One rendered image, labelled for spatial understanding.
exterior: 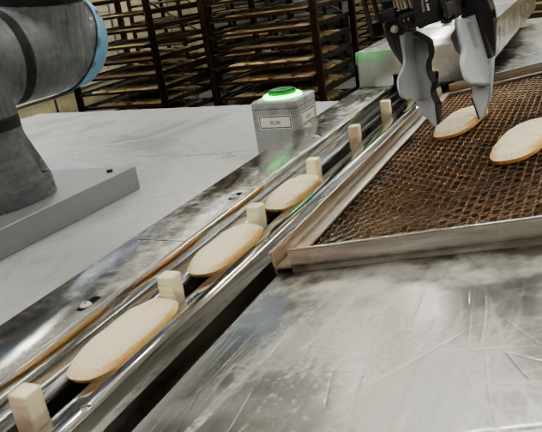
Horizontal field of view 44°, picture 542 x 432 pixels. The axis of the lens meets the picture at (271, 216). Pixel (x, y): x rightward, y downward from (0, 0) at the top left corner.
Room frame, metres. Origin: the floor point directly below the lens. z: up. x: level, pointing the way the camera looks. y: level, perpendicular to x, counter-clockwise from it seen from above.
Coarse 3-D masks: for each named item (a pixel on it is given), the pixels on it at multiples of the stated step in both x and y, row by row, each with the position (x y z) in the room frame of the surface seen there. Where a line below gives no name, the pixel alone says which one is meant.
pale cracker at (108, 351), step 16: (144, 304) 0.41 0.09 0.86; (160, 304) 0.41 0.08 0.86; (176, 304) 0.41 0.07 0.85; (128, 320) 0.39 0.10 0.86; (144, 320) 0.39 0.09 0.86; (160, 320) 0.39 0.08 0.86; (96, 336) 0.37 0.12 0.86; (112, 336) 0.37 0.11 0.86; (128, 336) 0.37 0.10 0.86; (144, 336) 0.37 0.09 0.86; (80, 352) 0.36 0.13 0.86; (96, 352) 0.35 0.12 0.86; (112, 352) 0.35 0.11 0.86; (128, 352) 0.36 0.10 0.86; (80, 368) 0.34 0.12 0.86; (96, 368) 0.34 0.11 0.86; (112, 368) 0.34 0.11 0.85
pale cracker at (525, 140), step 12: (528, 120) 0.52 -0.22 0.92; (540, 120) 0.50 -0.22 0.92; (516, 132) 0.48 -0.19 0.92; (528, 132) 0.47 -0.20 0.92; (540, 132) 0.47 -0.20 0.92; (504, 144) 0.46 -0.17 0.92; (516, 144) 0.45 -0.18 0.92; (528, 144) 0.45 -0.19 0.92; (540, 144) 0.45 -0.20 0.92; (492, 156) 0.46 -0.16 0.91; (504, 156) 0.45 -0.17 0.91; (516, 156) 0.44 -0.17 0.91; (528, 156) 0.44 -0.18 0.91
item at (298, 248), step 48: (528, 96) 0.65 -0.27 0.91; (384, 144) 0.59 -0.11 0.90; (432, 144) 0.57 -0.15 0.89; (336, 192) 0.47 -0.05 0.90; (432, 192) 0.44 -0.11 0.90; (480, 192) 0.40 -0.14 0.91; (528, 192) 0.38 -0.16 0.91; (288, 240) 0.39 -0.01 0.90; (336, 240) 0.40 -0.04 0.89; (384, 240) 0.34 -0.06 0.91; (432, 240) 0.32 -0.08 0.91; (480, 240) 0.31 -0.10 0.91; (528, 240) 0.30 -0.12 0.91
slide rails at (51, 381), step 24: (360, 120) 0.91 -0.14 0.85; (336, 144) 0.80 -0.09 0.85; (360, 144) 0.78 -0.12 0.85; (336, 168) 0.70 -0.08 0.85; (240, 216) 0.59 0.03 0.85; (120, 312) 0.42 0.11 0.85; (72, 360) 0.37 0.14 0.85; (48, 384) 0.34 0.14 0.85; (96, 384) 0.33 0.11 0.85; (0, 408) 0.32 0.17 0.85; (72, 408) 0.31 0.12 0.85
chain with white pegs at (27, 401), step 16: (384, 112) 0.92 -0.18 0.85; (352, 128) 0.80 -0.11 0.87; (352, 144) 0.80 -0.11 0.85; (320, 160) 0.68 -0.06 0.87; (320, 176) 0.68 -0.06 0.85; (256, 208) 0.55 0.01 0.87; (256, 224) 0.55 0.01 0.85; (176, 272) 0.43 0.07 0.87; (160, 288) 0.43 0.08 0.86; (176, 288) 0.43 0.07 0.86; (192, 288) 0.47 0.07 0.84; (32, 384) 0.31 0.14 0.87; (16, 400) 0.30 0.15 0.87; (32, 400) 0.30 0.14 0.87; (16, 416) 0.30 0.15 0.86; (32, 416) 0.30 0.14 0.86; (48, 416) 0.31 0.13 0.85
